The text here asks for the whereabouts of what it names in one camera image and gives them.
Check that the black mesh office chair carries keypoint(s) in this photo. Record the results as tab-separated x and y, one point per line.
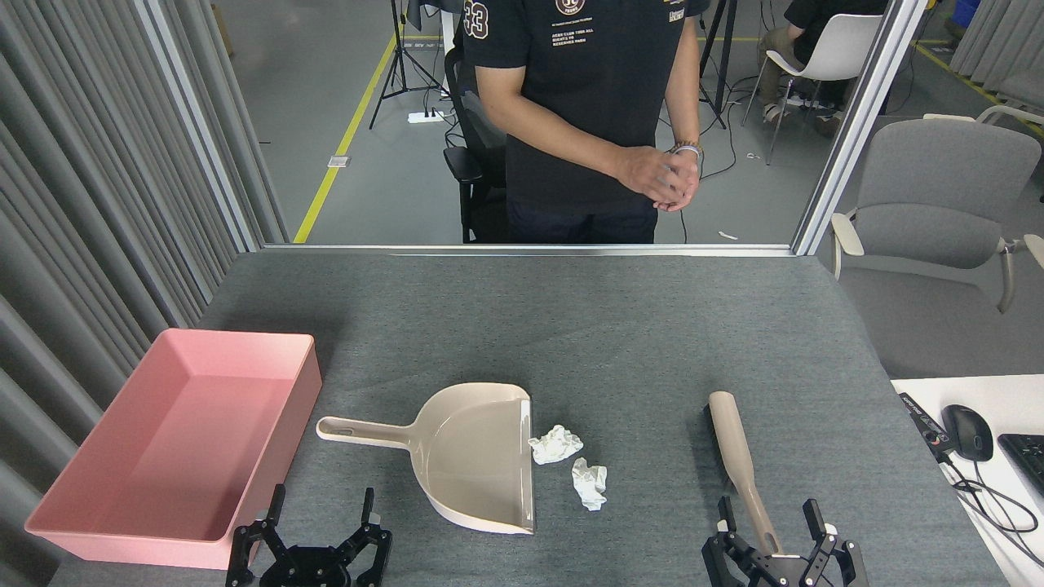
477	163

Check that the blue plastic bin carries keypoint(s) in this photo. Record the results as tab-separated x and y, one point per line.
967	12

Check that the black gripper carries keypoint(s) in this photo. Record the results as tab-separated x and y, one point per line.
785	573
314	568

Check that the white side desk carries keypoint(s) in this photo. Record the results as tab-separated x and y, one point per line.
1011	399

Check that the person's right hand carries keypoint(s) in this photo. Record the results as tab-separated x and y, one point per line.
648	173

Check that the white power strip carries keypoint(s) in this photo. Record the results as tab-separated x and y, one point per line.
426	116

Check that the person's right forearm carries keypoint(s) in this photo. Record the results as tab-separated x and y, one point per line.
546	130

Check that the black keyboard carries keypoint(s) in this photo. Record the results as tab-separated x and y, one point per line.
1028	461

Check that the standing person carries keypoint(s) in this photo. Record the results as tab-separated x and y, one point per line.
587	90

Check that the white plastic chair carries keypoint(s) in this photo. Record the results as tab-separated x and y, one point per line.
844	45

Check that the white paper ball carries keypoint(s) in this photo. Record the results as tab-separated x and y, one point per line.
590	485
556	444

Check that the grey pleated curtain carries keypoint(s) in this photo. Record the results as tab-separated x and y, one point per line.
1007	41
81	204

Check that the beige brush with black bristles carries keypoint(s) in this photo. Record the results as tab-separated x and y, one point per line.
734	440

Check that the black computer mouse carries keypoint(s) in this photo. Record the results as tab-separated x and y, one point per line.
968	432

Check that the person's left forearm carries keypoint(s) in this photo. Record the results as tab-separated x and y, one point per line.
685	114

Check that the seated person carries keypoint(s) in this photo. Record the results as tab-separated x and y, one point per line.
816	24

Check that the pink plastic bin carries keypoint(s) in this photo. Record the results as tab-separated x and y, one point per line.
179	456

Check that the silver frame post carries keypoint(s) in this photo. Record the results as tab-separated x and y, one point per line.
200	122
860	122

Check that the person's left hand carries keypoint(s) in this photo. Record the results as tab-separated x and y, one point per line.
692	179

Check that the beige chair armrest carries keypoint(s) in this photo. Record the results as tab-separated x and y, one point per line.
1003	108

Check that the grey padded chair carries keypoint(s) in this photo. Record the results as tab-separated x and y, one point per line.
938	196

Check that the black handheld controller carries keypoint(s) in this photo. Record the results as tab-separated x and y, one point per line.
926	424

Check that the beige plastic dustpan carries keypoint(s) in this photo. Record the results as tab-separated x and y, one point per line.
477	456

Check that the metal floor outlet plate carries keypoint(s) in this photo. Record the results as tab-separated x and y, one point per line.
339	161

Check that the silver frame rail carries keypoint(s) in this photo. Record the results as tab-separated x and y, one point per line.
530	249

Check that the black tripod stand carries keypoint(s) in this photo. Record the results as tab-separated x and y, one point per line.
722	57
400	57

